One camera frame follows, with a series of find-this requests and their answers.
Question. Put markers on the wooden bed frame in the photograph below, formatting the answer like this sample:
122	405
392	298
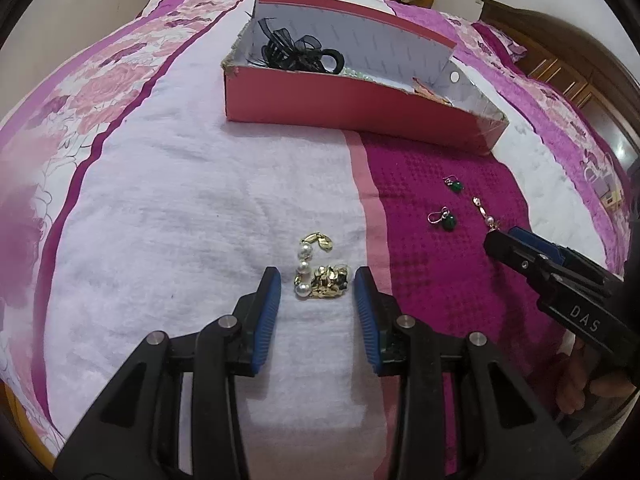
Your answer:
20	425

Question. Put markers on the white charger device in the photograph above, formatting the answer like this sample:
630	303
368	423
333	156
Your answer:
610	195

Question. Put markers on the black ribbon hair bow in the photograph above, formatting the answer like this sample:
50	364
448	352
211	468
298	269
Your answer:
285	47

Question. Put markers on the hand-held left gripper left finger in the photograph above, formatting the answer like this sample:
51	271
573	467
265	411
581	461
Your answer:
265	320

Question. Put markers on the pink crystal hair clip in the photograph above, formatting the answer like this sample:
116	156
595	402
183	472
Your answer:
425	91

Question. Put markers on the person's right hand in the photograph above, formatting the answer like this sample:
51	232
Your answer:
575	380

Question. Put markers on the gold pearl drop earring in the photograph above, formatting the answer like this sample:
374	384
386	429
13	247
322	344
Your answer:
489	221

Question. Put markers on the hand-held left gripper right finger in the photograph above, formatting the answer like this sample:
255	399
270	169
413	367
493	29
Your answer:
367	320

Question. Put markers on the red cardboard box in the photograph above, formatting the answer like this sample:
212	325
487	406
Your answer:
325	105

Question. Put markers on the green bead earring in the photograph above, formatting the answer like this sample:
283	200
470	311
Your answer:
449	221
455	188

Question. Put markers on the pink floral pillow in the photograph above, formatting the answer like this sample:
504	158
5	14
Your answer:
500	42

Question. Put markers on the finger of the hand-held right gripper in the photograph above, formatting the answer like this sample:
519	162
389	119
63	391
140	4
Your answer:
535	243
510	250

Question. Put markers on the pink floral bedspread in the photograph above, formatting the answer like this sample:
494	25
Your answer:
175	185

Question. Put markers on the dark wooden headboard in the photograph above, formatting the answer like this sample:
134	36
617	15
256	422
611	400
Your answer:
565	45

